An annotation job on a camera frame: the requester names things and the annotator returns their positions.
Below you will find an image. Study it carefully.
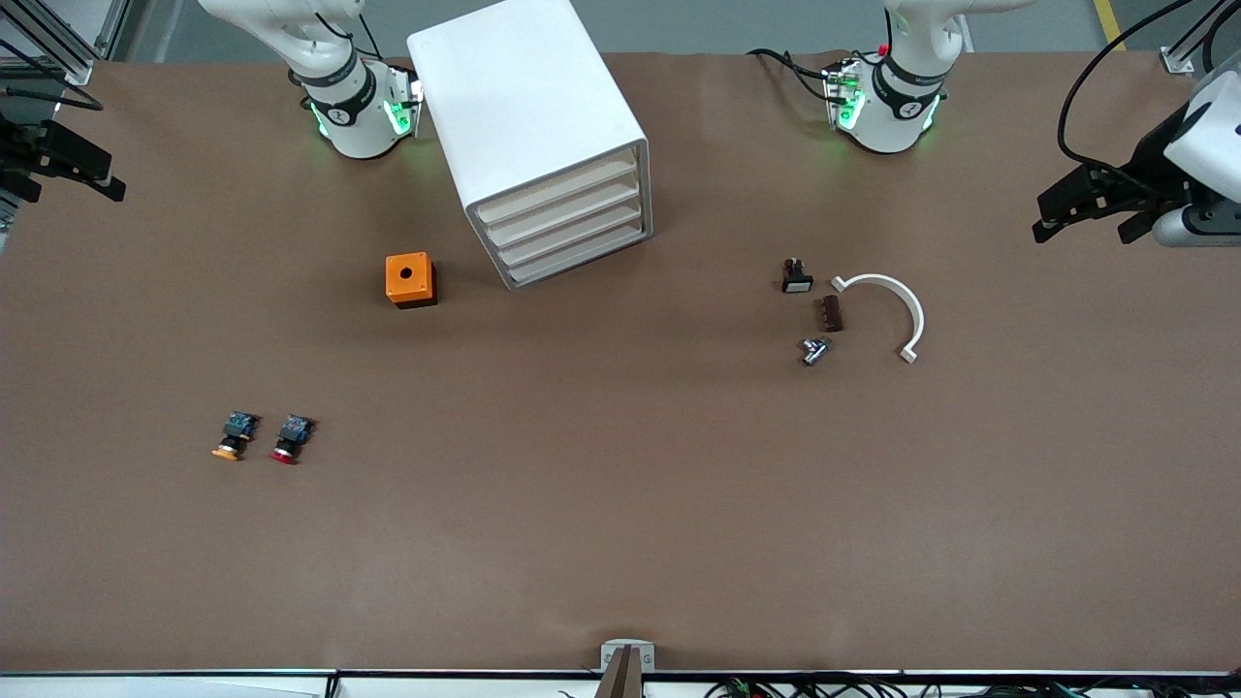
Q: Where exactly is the red push button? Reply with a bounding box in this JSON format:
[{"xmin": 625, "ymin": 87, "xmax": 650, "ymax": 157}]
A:
[{"xmin": 269, "ymin": 414, "xmax": 317, "ymax": 466}]

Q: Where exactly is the white plastic drawer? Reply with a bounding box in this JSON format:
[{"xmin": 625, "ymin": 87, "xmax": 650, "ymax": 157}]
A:
[
  {"xmin": 483, "ymin": 174, "xmax": 643, "ymax": 245},
  {"xmin": 494, "ymin": 197, "xmax": 646, "ymax": 267},
  {"xmin": 473, "ymin": 150, "xmax": 641, "ymax": 226},
  {"xmin": 504, "ymin": 218, "xmax": 649, "ymax": 288}
]

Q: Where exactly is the orange push button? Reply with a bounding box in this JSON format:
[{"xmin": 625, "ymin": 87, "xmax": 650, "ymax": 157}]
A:
[{"xmin": 211, "ymin": 411, "xmax": 263, "ymax": 462}]

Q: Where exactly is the white drawer cabinet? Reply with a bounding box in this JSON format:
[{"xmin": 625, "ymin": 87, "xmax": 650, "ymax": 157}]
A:
[{"xmin": 405, "ymin": 0, "xmax": 653, "ymax": 292}]

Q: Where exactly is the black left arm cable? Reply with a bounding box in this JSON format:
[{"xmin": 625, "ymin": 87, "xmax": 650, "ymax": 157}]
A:
[{"xmin": 1057, "ymin": 0, "xmax": 1195, "ymax": 180}]

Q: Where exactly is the aluminium frame strut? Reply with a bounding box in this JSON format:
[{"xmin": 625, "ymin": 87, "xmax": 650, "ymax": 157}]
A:
[
  {"xmin": 92, "ymin": 0, "xmax": 134, "ymax": 61},
  {"xmin": 0, "ymin": 0, "xmax": 95, "ymax": 86},
  {"xmin": 1161, "ymin": 0, "xmax": 1241, "ymax": 76}
]

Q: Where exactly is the white curved plastic bracket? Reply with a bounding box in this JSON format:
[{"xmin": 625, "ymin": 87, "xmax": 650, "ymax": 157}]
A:
[{"xmin": 830, "ymin": 273, "xmax": 926, "ymax": 365}]

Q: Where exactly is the black base cable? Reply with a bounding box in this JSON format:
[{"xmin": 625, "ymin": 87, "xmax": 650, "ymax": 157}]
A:
[{"xmin": 747, "ymin": 47, "xmax": 841, "ymax": 104}]

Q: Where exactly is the orange button enclosure box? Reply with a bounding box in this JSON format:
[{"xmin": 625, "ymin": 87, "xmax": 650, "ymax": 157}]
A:
[{"xmin": 385, "ymin": 252, "xmax": 438, "ymax": 309}]

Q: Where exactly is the white bracket at table edge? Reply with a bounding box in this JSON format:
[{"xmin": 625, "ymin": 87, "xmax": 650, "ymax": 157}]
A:
[{"xmin": 593, "ymin": 639, "xmax": 657, "ymax": 698}]

